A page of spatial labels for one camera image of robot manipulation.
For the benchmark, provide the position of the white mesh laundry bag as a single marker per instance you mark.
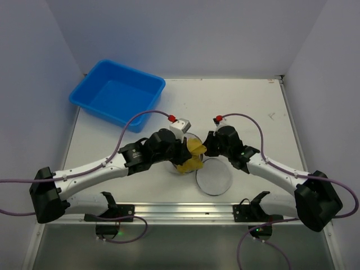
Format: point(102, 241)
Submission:
point(214, 179)

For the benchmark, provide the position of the blue plastic bin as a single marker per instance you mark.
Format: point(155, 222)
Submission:
point(115, 93)

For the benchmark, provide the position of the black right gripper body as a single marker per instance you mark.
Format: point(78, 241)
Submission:
point(211, 144)

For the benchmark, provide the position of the yellow bra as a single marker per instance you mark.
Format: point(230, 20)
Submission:
point(196, 149)

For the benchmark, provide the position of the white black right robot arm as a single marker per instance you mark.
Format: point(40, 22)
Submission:
point(316, 201)

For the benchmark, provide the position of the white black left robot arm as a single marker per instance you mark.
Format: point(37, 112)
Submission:
point(51, 192)

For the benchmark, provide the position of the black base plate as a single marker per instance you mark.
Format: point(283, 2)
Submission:
point(115, 212)
point(251, 211)

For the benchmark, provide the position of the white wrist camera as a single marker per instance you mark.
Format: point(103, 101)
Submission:
point(179, 128)
point(219, 122)

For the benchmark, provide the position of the aluminium mounting rail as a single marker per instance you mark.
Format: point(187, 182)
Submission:
point(166, 211)

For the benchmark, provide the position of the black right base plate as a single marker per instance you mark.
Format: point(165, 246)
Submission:
point(251, 211)

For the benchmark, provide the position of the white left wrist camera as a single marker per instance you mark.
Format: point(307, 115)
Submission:
point(179, 128)

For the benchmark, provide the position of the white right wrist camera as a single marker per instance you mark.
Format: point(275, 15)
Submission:
point(219, 122)

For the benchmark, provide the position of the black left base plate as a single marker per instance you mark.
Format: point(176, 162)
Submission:
point(115, 212)

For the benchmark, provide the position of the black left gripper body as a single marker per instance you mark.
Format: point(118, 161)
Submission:
point(183, 151)

